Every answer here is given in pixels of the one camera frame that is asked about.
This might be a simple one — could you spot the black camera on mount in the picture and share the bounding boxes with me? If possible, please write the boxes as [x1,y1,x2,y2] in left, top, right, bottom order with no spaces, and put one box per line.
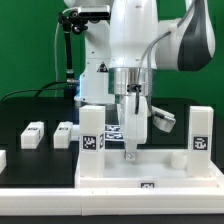
[78,5,111,20]

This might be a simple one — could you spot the white left fence block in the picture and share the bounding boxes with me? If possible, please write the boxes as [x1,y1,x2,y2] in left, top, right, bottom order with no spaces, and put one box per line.
[0,150,7,174]

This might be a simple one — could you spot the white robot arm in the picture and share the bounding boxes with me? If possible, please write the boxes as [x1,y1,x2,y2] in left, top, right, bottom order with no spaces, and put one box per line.
[64,0,215,161]

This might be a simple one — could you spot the black cable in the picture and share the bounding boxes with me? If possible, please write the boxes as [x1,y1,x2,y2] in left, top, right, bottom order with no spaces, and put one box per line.
[0,79,69,103]

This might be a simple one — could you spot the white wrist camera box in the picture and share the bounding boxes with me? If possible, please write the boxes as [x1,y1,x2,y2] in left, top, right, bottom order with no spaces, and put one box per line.
[152,107,176,133]

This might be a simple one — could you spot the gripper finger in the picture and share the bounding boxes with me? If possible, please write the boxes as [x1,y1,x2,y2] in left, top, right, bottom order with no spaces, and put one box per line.
[124,147,136,162]

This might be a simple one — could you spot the white front fence bar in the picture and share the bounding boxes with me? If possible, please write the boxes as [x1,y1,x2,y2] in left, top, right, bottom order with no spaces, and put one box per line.
[0,188,224,216]

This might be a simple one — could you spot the white desk top tray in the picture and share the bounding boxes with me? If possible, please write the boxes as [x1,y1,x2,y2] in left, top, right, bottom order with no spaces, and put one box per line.
[75,149,224,188]

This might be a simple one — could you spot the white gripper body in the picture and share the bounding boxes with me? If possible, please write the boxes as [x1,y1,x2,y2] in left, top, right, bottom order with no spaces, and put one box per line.
[117,94,148,150]

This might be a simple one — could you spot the fiducial marker sheet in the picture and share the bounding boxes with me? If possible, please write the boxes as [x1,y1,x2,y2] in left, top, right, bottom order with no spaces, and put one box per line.
[105,125,123,141]

